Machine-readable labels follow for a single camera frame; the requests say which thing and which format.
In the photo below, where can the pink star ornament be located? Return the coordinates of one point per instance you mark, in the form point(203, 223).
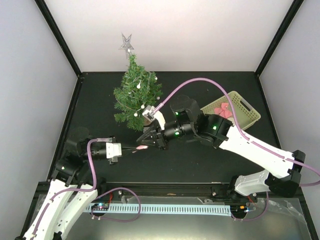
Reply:
point(223, 111)

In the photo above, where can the small green christmas tree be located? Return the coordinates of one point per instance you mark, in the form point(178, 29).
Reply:
point(138, 88)

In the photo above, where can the green plastic basket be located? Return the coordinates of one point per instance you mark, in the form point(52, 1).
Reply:
point(246, 115)

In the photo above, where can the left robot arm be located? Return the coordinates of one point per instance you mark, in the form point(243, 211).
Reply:
point(73, 184)

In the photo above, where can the black aluminium rail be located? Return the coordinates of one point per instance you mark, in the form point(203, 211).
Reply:
point(218, 192)

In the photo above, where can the small circuit board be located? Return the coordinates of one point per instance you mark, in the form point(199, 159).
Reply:
point(100, 207)

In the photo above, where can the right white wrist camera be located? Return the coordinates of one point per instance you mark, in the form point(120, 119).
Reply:
point(151, 115)

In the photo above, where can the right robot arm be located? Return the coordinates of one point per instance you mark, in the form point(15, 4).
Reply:
point(281, 172)

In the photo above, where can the light blue slotted cable duct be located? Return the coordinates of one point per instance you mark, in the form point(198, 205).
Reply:
point(164, 209)

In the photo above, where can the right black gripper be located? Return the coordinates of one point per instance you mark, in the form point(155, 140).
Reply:
point(161, 141)

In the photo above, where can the silver star tree topper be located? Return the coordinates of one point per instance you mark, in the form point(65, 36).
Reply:
point(126, 45)

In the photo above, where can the pink cone ornament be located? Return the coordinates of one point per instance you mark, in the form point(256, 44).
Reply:
point(140, 147)

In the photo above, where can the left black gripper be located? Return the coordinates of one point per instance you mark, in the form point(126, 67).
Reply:
point(114, 159)

